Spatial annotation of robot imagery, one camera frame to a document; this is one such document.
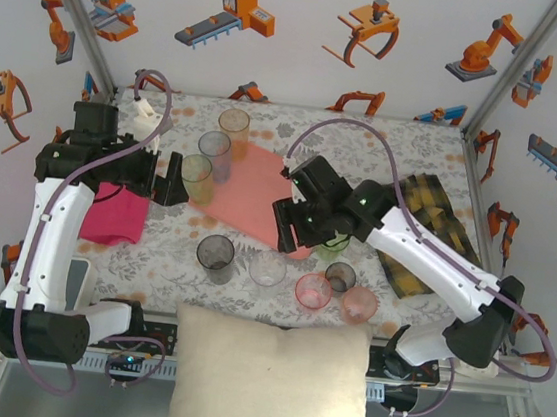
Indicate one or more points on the tall green plastic glass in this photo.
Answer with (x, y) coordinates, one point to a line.
(199, 184)

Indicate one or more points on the olive green plastic glass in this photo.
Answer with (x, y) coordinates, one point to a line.
(332, 251)

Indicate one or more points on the tall blue-grey plastic glass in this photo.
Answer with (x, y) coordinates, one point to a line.
(216, 161)

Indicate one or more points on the clear plastic glass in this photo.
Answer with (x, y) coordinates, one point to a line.
(267, 272)

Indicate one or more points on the short dark grey glass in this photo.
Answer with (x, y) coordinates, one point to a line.
(341, 278)

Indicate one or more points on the short pink plastic glass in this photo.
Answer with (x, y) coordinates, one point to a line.
(313, 295)

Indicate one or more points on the tall orange plastic glass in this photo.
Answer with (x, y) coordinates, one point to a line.
(234, 135)

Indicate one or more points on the dark smoky plastic glass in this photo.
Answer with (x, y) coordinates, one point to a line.
(215, 262)

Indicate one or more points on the short salmon plastic glass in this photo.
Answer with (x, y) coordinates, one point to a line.
(360, 306)

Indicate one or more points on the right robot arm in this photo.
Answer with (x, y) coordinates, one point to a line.
(432, 276)

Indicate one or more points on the salmon pink cloth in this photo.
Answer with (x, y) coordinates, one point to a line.
(255, 196)

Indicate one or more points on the magenta cloth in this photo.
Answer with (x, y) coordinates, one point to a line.
(116, 220)

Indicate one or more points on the floral tablecloth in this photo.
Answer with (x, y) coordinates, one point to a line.
(162, 260)

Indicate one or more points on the yellow black plaid cloth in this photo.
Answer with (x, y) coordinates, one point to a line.
(439, 207)

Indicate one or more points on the cream pillow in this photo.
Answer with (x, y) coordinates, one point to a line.
(268, 383)

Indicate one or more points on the aluminium side rail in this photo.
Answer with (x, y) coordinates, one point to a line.
(479, 191)

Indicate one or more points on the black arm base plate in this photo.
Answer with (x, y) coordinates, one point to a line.
(163, 338)
(374, 365)

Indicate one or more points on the aluminium frame post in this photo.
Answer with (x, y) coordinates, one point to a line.
(522, 60)
(77, 9)

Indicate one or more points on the aluminium front rail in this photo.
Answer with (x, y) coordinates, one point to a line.
(469, 386)

